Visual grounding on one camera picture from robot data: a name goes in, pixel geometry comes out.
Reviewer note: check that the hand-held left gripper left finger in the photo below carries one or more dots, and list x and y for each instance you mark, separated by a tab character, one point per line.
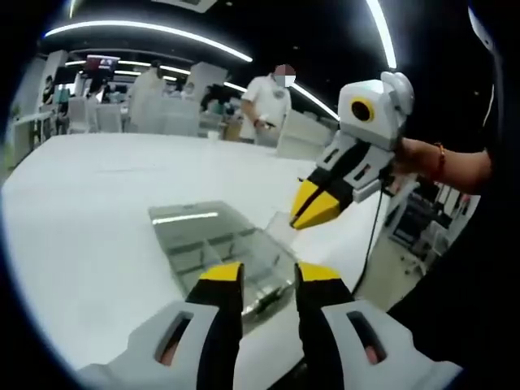
221	325

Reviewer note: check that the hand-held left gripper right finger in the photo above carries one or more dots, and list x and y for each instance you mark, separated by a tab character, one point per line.
321	325

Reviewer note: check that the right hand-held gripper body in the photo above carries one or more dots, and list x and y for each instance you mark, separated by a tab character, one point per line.
386	118

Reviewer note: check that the clear divider plate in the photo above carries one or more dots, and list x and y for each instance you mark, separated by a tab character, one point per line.
280	228

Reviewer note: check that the clear dual guide fixture box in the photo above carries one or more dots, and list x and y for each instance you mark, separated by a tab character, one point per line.
191	231

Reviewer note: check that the person's right hand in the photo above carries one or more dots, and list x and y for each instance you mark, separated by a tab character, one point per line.
416	158

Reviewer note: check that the white upright board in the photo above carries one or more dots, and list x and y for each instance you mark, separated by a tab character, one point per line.
304	136

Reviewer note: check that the white storage trolley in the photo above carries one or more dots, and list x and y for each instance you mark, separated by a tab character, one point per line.
426	223

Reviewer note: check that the white ceiling light strip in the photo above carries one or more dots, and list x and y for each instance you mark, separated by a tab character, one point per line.
142	27
384	32

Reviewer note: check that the person's black top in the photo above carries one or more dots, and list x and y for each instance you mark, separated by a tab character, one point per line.
487	284

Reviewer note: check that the white covered figure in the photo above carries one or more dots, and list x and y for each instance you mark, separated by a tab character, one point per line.
147	97

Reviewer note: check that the white office chair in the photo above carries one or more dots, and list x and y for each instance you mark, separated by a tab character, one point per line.
81	115
109	118

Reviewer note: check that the red wall screen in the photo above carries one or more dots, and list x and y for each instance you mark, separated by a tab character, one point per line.
102	63

